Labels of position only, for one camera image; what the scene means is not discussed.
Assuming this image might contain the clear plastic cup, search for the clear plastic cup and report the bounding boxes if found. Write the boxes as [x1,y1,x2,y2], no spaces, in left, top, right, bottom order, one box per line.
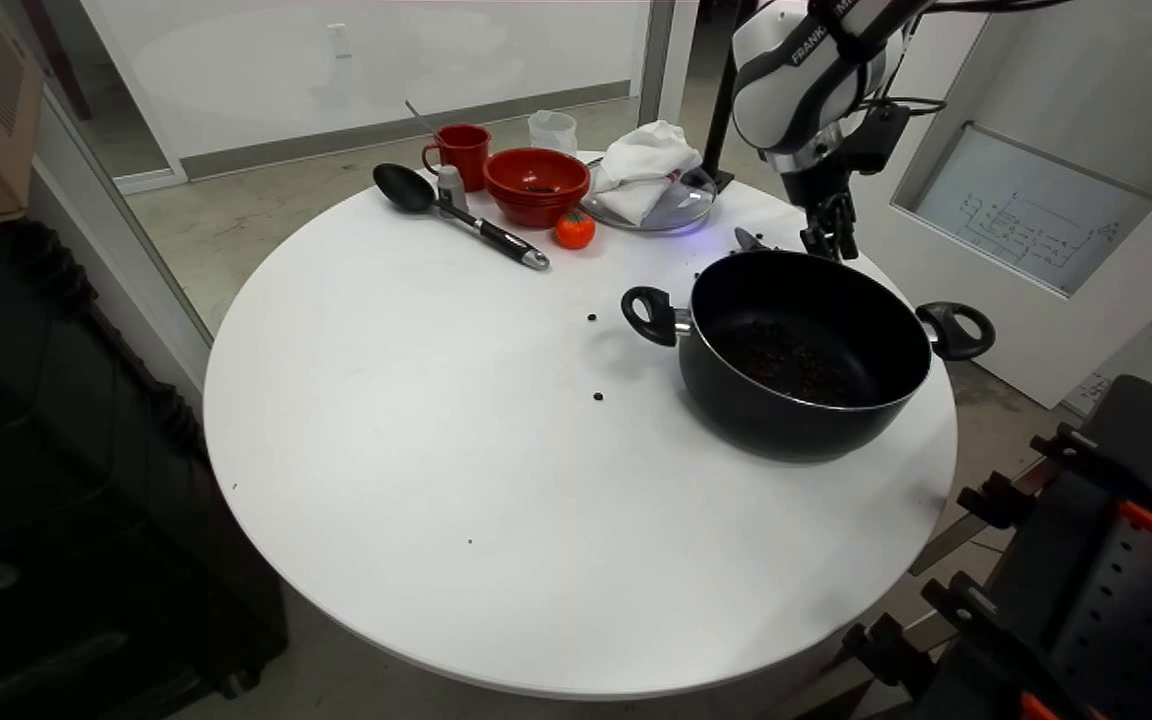
[523,107,581,158]

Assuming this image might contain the large black ladle spoon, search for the large black ladle spoon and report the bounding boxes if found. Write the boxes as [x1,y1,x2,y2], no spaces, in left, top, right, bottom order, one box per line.
[373,162,554,278]

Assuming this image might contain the white door panel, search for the white door panel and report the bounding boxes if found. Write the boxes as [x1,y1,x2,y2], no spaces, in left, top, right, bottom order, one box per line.
[818,0,1152,414]

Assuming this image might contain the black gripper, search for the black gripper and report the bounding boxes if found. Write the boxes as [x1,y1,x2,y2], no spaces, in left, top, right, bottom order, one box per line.
[784,149,871,266]

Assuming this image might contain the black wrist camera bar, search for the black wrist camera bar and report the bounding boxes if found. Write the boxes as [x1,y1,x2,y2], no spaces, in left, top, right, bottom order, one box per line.
[853,100,915,181]

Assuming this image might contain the black perforated breadboard table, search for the black perforated breadboard table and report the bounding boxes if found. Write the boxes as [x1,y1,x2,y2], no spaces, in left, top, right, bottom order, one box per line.
[853,374,1152,720]

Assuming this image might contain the sheet with handwriting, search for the sheet with handwriting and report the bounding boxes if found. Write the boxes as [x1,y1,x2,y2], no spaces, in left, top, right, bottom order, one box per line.
[911,125,1152,300]

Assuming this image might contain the dark beans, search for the dark beans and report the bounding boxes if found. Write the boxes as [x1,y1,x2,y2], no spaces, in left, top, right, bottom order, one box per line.
[713,311,882,409]

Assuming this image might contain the white cloth towel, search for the white cloth towel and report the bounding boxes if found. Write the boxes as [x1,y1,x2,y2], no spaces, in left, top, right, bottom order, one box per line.
[589,117,707,229]

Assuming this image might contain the black two-handled cooking pot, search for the black two-handled cooking pot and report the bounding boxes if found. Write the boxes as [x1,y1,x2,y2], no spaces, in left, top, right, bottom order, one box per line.
[617,248,999,463]

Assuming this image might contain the black orange toggle clamp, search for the black orange toggle clamp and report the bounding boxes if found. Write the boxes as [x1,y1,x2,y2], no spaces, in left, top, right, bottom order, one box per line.
[843,574,1072,720]
[952,422,1152,549]

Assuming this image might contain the red plastic bowl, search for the red plastic bowl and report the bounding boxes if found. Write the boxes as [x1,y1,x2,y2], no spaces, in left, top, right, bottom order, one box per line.
[478,146,596,234]

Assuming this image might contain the red mug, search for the red mug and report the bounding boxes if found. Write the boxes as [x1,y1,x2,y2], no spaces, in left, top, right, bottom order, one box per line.
[418,121,496,195]

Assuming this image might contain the clear glass plate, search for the clear glass plate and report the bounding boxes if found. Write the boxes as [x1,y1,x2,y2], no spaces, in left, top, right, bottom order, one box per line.
[581,166,719,238]

